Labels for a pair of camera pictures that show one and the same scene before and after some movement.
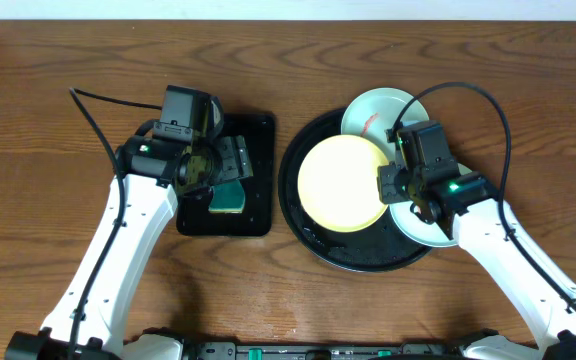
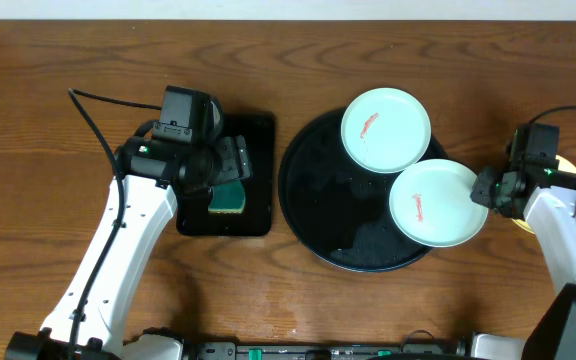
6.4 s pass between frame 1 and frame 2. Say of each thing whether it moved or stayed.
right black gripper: moved
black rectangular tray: stayed
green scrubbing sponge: stayed
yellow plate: moved
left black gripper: stayed
